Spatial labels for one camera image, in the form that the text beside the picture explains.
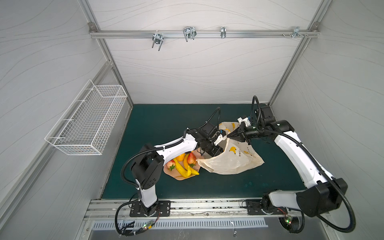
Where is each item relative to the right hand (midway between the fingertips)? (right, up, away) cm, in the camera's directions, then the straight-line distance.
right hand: (229, 132), depth 72 cm
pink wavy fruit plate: (-29, -24, +10) cm, 39 cm away
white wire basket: (-68, +3, -4) cm, 69 cm away
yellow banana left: (-23, -22, +8) cm, 33 cm away
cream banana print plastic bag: (+5, -12, +2) cm, 14 cm away
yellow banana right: (-22, -20, +13) cm, 32 cm away
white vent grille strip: (-19, -44, -2) cm, 48 cm away
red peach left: (-30, -19, +10) cm, 37 cm away
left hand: (-2, -12, +9) cm, 15 cm away
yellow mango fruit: (-26, -16, +14) cm, 34 cm away
